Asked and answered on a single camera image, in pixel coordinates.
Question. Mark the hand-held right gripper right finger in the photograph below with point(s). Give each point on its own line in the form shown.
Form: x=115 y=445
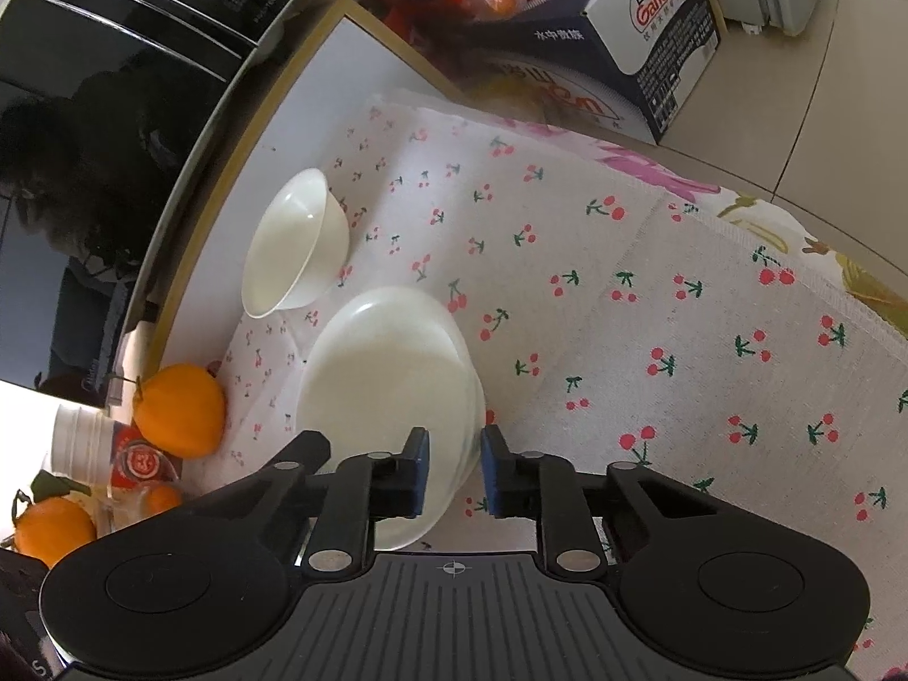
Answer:
x=489 y=472

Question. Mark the white ribbed cup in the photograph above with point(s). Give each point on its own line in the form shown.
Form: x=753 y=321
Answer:
x=81 y=440

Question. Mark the large white bowl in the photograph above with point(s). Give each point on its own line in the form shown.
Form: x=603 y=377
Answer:
x=457 y=468

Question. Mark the glass jar of kumquats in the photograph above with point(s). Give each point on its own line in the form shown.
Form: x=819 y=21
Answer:
x=152 y=500

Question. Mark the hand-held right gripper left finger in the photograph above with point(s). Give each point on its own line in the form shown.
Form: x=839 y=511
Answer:
x=422 y=472

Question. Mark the floral printed cloth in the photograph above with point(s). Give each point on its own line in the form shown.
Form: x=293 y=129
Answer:
x=851 y=276

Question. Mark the large orange with leaves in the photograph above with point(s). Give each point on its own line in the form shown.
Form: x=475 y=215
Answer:
x=53 y=532

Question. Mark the cherry print tablecloth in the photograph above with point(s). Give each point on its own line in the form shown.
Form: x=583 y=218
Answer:
x=603 y=369

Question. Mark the small cream bowl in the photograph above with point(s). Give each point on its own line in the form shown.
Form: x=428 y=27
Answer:
x=383 y=397
x=291 y=248

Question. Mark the black microwave oven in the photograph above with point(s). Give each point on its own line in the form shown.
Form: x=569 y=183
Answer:
x=106 y=120

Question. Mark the printed cardboard box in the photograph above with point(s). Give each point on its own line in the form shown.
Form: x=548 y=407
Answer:
x=638 y=49

